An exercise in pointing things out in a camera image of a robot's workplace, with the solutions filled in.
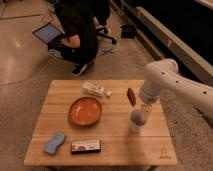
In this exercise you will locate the long wall bench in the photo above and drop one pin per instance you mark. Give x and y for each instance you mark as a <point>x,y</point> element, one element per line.
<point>198,66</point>

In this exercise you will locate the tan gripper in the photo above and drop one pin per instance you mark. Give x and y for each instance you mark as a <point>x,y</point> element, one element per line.
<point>145,111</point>

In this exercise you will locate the crouching person in black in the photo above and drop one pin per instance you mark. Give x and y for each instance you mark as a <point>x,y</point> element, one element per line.
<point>79,18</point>

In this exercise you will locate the wooden table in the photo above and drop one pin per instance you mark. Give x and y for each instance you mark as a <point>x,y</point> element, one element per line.
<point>119,146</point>

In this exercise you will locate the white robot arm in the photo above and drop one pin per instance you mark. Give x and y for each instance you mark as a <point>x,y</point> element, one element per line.
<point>163,74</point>

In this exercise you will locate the small black box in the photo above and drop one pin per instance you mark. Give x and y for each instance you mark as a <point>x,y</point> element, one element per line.
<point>128,31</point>

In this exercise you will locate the black office chair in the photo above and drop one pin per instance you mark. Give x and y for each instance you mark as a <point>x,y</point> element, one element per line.
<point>102,31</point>

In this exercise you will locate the orange ceramic bowl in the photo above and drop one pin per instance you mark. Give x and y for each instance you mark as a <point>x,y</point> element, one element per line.
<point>85,111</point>

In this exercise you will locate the red and white box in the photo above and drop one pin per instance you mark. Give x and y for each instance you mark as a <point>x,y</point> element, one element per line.
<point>86,146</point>

